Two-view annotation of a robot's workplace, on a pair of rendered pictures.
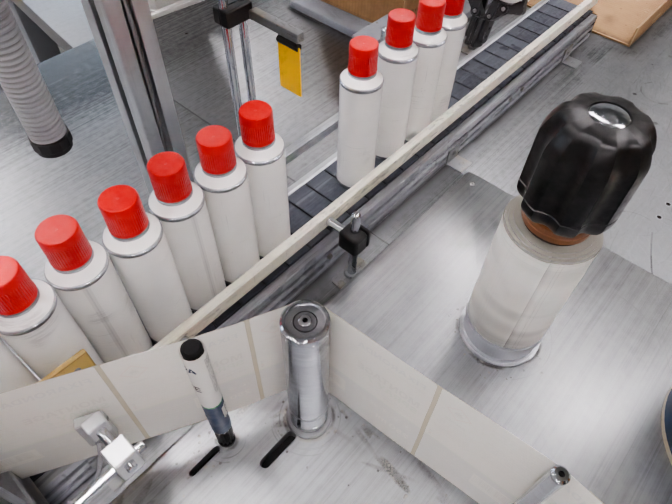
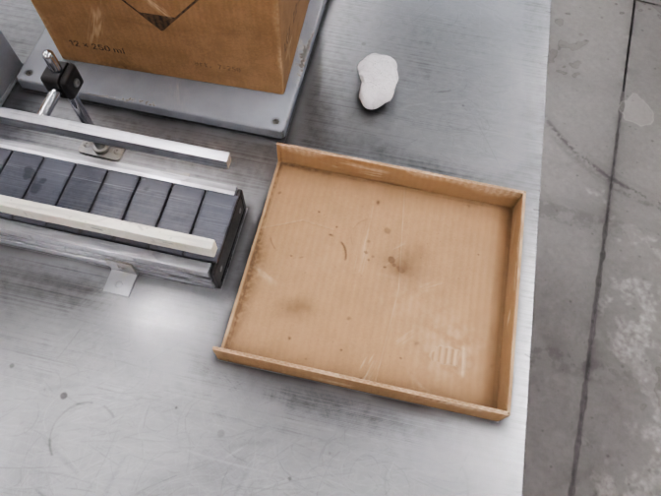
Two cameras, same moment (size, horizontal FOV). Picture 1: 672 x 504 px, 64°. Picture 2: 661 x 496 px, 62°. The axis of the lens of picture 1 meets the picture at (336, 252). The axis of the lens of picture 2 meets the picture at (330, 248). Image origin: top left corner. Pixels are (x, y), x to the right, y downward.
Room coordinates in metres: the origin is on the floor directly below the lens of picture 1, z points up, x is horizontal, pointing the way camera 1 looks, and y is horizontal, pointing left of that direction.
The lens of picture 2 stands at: (1.02, -0.74, 1.42)
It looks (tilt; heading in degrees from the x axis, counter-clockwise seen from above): 65 degrees down; 58
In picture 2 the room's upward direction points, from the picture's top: 4 degrees clockwise
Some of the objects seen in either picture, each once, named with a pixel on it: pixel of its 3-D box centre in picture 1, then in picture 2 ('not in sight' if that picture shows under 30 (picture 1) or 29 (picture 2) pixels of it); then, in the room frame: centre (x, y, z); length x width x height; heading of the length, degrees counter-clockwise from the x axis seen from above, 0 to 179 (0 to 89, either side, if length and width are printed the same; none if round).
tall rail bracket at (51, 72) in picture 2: not in sight; (71, 121); (0.96, -0.27, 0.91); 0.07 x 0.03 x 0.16; 50
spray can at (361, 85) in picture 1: (359, 118); not in sight; (0.55, -0.02, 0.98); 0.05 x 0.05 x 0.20
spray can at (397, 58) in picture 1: (392, 89); not in sight; (0.61, -0.07, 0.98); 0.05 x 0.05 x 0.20
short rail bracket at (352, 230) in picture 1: (354, 245); not in sight; (0.42, -0.02, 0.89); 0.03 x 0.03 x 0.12; 50
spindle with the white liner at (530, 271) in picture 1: (541, 248); not in sight; (0.31, -0.19, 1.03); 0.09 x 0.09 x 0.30
